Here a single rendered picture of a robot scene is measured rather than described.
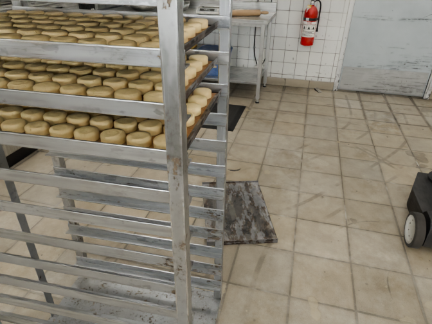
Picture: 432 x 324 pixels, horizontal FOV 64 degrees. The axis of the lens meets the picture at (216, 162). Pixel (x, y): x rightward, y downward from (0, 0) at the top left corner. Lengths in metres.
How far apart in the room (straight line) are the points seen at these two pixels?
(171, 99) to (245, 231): 1.56
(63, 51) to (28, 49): 0.07
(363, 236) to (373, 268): 0.24
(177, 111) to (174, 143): 0.06
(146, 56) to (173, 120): 0.11
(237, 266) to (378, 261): 0.76
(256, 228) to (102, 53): 1.62
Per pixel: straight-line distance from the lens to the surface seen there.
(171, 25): 0.53
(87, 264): 1.64
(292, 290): 1.81
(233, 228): 2.06
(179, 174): 0.61
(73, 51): 0.64
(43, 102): 0.71
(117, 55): 0.60
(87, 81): 0.76
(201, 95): 0.92
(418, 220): 2.16
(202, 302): 1.53
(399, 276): 2.06
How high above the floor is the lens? 1.36
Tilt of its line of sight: 30 degrees down
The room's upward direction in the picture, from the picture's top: 1 degrees clockwise
